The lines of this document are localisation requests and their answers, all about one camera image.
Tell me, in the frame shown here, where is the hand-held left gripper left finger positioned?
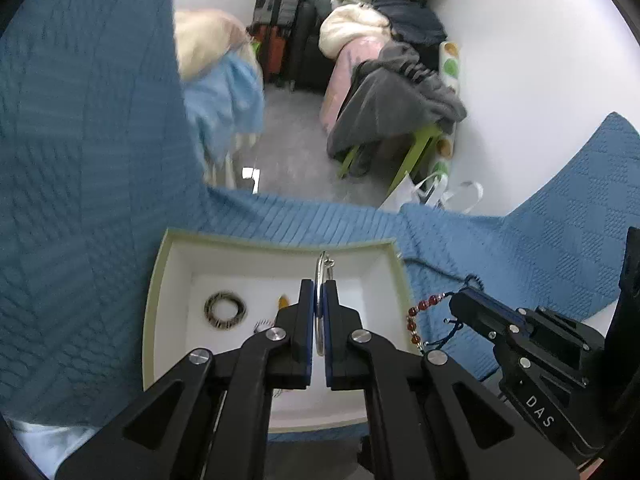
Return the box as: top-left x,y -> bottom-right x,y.
55,278 -> 317,480

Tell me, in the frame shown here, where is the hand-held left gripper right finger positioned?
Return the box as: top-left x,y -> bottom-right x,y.
322,279 -> 581,480

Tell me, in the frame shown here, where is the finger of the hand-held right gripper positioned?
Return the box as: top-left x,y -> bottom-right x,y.
448,291 -> 524,346
462,287 -> 539,322

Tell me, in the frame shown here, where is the silver bangle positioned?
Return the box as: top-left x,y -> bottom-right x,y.
313,251 -> 336,359

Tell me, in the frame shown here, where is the red bead bracelet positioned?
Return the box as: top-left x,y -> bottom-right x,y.
405,275 -> 484,351

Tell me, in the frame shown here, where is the black white striped bangle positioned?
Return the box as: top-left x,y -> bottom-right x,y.
203,290 -> 249,330

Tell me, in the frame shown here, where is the pale green box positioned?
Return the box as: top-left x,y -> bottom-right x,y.
142,227 -> 419,434

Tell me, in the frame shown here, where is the green stool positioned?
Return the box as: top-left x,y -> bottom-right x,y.
337,124 -> 447,197

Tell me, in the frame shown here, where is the grey blanket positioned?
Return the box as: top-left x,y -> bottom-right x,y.
326,42 -> 469,162

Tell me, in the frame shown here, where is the light blue cloth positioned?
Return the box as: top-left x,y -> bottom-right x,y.
182,54 -> 266,163

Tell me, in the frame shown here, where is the pink cloth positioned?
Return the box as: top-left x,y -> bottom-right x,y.
319,37 -> 387,134

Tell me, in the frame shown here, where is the white polka dot roll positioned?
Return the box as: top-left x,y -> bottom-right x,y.
429,40 -> 462,177

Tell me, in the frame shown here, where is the blue quilted blanket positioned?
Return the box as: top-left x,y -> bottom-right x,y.
0,0 -> 640,443

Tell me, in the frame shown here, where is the orange suitcase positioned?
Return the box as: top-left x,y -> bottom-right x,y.
251,24 -> 292,87

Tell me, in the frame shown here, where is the black suitcase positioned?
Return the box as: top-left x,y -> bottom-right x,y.
289,0 -> 342,94

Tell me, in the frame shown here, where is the cream fluffy blanket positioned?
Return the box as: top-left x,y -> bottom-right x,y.
318,4 -> 392,62

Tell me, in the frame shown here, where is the dark blue clothing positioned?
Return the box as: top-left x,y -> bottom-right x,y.
372,0 -> 449,52

